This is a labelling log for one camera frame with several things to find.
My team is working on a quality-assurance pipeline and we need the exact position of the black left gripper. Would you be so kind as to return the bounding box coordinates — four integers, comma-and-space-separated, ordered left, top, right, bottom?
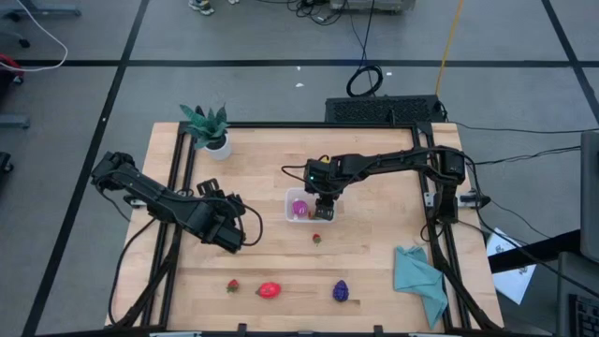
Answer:
196, 177, 246, 217

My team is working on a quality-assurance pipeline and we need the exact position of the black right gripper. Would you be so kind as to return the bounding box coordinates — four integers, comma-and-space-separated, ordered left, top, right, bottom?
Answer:
312, 190, 339, 222

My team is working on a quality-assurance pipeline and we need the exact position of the purple toy grape bunch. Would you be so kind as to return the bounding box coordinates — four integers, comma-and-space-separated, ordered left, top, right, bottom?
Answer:
331, 279, 351, 303

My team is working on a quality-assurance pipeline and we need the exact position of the red toy bell pepper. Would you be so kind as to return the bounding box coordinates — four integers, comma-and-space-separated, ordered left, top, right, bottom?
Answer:
255, 281, 284, 300

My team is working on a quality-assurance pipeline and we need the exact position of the clear plastic tupperware container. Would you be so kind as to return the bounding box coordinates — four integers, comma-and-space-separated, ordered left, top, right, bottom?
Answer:
284, 186, 338, 225

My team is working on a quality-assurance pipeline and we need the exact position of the white plant pot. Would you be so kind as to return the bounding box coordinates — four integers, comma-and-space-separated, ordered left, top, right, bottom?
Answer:
205, 134, 233, 163

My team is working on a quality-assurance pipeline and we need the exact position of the green artificial plant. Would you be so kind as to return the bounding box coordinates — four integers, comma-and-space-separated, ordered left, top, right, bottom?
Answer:
179, 103, 230, 151

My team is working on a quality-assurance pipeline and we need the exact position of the teal cloth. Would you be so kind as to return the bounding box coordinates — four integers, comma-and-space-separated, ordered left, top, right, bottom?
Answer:
392, 245, 449, 330

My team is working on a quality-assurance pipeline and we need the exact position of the black keyboard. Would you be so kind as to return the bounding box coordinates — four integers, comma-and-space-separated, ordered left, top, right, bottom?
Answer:
568, 293, 599, 337
324, 95, 446, 125

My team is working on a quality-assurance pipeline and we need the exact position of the white paper sheet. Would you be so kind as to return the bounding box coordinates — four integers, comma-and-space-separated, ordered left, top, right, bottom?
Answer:
485, 227, 537, 306

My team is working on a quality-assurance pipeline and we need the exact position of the grey equipment box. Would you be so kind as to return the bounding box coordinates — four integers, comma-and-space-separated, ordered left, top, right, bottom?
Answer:
329, 0, 416, 13

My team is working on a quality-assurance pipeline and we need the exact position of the black desk edge bar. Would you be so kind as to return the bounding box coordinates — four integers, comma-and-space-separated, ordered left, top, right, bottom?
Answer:
489, 228, 581, 275

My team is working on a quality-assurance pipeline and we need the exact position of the grey table foot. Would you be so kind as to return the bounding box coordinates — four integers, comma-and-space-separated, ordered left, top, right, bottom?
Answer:
0, 0, 80, 20

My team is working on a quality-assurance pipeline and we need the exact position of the grey desk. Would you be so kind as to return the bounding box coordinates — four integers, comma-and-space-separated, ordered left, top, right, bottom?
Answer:
556, 251, 599, 337

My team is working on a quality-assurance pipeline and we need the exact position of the grey cabinet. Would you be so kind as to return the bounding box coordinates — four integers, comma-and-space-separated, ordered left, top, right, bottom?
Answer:
578, 129, 599, 264

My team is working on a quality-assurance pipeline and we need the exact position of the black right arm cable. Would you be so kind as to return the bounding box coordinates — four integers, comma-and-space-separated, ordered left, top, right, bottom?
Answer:
280, 163, 313, 186

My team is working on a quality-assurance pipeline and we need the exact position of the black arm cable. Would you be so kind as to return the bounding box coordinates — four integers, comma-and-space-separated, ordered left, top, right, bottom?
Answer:
177, 186, 264, 248
280, 163, 313, 186

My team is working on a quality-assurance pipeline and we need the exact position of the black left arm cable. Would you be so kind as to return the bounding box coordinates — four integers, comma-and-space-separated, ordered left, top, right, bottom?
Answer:
177, 186, 264, 248

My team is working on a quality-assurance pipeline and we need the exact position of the black aluminium table frame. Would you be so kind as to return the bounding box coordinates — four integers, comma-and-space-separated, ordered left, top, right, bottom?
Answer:
107, 120, 506, 337

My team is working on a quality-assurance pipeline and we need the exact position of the coiled black cable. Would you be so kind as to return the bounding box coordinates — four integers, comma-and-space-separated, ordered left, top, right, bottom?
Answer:
344, 64, 385, 98

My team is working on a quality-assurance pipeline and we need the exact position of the black base cable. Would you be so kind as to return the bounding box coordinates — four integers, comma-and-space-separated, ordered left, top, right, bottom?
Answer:
107, 217, 158, 327

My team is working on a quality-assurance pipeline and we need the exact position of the black hanging cable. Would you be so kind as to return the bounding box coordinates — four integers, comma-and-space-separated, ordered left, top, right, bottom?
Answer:
359, 0, 376, 66

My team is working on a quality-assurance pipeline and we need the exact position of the black cable bundle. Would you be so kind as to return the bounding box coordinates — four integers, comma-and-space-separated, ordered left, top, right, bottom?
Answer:
255, 0, 338, 27

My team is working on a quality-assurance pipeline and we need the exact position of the black floor cable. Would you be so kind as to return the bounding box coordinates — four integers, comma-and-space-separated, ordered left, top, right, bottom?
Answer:
465, 145, 581, 166
451, 121, 599, 134

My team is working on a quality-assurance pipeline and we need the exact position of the yellow hanging cable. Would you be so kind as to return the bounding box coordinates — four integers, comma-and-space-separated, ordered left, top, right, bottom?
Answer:
434, 0, 465, 98

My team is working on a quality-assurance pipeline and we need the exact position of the white floor cable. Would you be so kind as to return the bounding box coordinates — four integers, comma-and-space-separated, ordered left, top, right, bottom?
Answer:
0, 0, 69, 74

